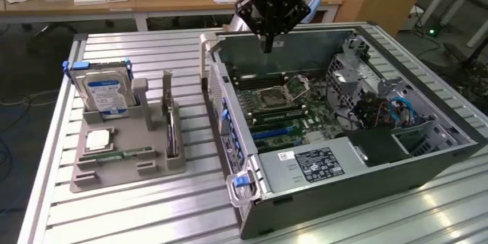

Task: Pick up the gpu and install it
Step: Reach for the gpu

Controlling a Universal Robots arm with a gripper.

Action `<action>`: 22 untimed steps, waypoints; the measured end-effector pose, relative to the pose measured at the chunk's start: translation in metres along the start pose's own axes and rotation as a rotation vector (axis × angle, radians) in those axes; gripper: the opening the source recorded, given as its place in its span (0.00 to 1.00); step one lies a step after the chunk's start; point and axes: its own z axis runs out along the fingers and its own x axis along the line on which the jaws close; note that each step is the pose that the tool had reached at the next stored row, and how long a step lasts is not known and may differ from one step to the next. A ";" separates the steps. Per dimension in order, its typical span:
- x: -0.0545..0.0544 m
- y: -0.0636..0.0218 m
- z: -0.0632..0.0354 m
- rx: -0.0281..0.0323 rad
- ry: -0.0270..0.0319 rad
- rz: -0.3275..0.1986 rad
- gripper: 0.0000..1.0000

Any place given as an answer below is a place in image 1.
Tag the white control box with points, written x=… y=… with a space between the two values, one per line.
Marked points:
x=413 y=21

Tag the black power strip green light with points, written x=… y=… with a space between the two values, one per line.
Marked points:
x=432 y=31

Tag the black RAM slot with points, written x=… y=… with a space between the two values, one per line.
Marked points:
x=263 y=84
x=259 y=77

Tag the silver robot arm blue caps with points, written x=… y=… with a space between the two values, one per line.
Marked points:
x=317 y=4

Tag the black open PC case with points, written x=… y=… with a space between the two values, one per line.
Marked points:
x=343 y=198

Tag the white table frame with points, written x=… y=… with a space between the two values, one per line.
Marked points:
x=475 y=38

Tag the silver CPU chip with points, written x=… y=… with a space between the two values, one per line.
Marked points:
x=97 y=139

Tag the perforated metal disk bay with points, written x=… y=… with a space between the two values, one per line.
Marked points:
x=343 y=84

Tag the long blue expansion slot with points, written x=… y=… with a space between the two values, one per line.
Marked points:
x=271 y=132

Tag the hard disk with blue carrier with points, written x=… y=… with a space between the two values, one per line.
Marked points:
x=107 y=95

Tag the silver power supply unit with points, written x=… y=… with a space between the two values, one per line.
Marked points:
x=281 y=175

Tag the metal socket cover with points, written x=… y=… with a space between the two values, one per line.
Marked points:
x=297 y=87

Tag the green motherboard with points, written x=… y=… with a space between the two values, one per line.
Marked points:
x=312 y=112

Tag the grey metal disk bay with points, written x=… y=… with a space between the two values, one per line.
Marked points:
x=427 y=135

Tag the black office chair base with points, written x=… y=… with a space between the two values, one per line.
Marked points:
x=53 y=29

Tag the grey plastic parts rack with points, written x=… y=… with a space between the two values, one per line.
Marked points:
x=125 y=129

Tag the CPU socket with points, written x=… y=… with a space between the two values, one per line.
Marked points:
x=272 y=98

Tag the low-profile GPU card metal bracket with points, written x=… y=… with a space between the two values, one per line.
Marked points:
x=167 y=95

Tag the green RAM stick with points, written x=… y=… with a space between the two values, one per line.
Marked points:
x=113 y=155
x=277 y=116

